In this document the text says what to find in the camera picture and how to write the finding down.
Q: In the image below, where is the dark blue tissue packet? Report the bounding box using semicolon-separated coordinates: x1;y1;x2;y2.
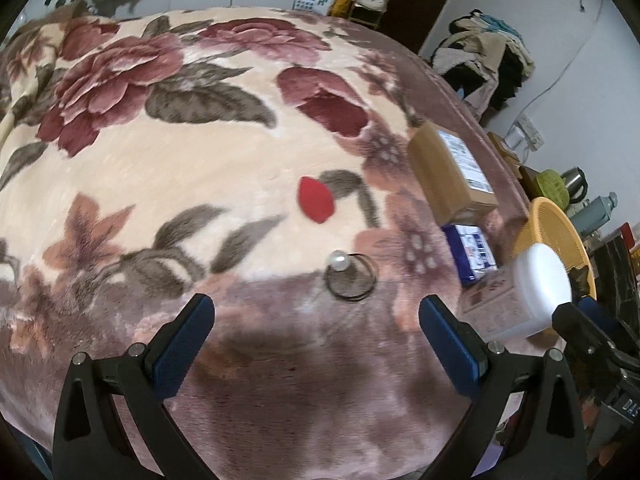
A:
442;223;499;287

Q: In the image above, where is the wooden chair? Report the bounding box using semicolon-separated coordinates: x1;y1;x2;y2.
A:
350;0;392;32

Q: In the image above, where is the grey green thermos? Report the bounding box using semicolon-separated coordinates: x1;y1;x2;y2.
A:
570;192;619;234

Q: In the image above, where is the cardboard box with label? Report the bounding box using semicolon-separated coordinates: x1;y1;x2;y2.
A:
407;121;500;227

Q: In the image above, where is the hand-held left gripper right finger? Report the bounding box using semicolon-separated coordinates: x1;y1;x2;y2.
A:
410;295;587;480

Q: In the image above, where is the green round container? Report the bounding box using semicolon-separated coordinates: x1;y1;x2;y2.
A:
534;169;572;209

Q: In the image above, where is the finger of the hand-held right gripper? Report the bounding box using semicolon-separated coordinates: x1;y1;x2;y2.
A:
574;296;608;323
551;301;640;378

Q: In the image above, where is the white wall socket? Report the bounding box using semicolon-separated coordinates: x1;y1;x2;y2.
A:
506;114;544;150

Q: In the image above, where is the white plastic bottle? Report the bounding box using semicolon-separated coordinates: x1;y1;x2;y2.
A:
457;242;574;339

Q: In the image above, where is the pile of clothes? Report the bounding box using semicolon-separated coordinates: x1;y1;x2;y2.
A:
431;9;537;122

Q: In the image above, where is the dark wooden door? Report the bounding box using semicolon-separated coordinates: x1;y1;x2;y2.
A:
367;0;469;57

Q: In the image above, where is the stack of cardboard boxes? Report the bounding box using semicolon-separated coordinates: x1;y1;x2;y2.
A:
486;131;540;197

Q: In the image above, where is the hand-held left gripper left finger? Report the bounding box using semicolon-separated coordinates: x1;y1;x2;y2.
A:
52;292;221;480

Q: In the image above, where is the steel kettle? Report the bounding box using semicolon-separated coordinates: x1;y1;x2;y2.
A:
560;165;589;204

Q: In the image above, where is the black hair tie with pearl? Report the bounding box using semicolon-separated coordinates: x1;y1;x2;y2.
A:
323;249;377;304

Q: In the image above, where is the red makeup sponge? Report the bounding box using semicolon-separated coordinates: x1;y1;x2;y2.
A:
297;175;336;225

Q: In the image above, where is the orange plastic basket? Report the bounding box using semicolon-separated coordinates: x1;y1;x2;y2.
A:
514;197;597;307

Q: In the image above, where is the floral fleece blanket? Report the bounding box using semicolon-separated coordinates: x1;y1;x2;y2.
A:
0;6;531;476

